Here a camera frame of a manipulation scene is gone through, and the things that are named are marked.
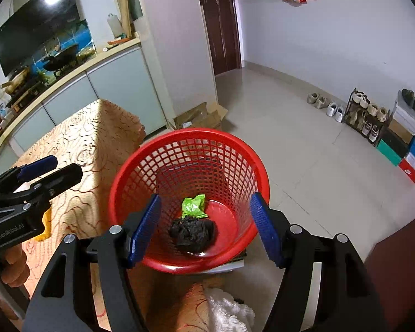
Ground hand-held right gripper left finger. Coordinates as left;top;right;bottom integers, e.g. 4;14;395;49
24;194;163;332

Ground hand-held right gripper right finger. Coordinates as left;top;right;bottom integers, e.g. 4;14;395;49
250;192;390;332

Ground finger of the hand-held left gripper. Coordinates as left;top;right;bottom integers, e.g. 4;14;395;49
0;155;59;198
6;164;84;212

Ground red plastic mesh basket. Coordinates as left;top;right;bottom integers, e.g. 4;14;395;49
109;128;270;274

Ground person's left hand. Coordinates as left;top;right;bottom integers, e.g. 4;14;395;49
1;245;30;288

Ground black crumpled plastic bag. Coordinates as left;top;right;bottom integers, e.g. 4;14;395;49
169;214;218;254

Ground green crumpled wrapper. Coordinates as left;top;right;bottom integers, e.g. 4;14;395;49
181;194;208;219

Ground white fluffy cloth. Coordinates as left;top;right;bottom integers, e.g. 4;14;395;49
206;294;256;332

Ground black wok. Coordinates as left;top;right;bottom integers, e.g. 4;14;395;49
43;43;80;73

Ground kitchen counter with grey cabinets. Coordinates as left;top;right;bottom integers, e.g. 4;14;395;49
0;36;167;167

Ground flattened cardboard box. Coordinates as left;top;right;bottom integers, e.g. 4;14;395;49
173;102;229;132

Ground black flat television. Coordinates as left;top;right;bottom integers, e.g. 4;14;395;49
0;0;82;77

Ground dark shoe rack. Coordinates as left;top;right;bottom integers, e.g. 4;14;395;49
342;88;391;147

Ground white plastic bottle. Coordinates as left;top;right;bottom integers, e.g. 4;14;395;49
107;13;123;38

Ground stack of shoe boxes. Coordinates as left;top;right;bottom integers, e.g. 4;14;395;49
376;90;415;184

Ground wooden cutting board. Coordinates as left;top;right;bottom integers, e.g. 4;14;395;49
119;0;134;38

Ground pair of dark shoes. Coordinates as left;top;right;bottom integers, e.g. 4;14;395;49
401;89;415;113

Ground dark brown door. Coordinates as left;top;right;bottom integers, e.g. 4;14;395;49
194;0;243;77

